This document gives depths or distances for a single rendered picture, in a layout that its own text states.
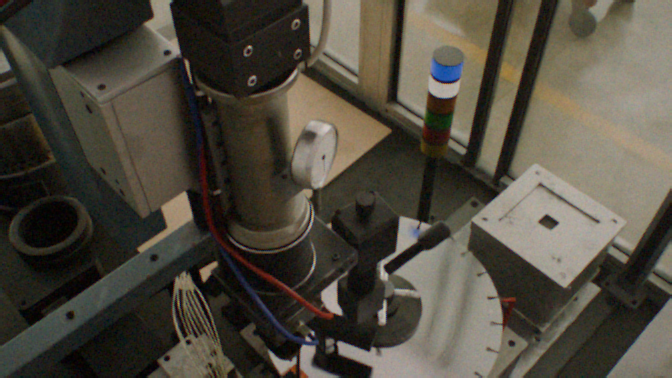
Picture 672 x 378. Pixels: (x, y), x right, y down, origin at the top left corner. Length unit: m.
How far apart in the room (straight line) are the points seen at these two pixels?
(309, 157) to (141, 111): 0.12
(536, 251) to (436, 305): 0.22
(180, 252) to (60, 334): 0.17
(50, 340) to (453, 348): 0.50
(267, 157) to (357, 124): 0.96
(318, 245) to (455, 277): 0.38
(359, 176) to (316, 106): 0.22
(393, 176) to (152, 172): 0.89
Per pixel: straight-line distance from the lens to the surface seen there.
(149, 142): 0.48
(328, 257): 0.61
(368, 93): 1.45
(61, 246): 1.04
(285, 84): 0.42
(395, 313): 0.90
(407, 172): 1.34
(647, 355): 1.04
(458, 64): 0.95
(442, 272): 0.96
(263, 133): 0.45
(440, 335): 0.91
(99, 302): 0.86
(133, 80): 0.44
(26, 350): 0.86
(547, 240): 1.10
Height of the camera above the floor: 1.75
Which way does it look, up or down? 50 degrees down
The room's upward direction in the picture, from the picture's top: straight up
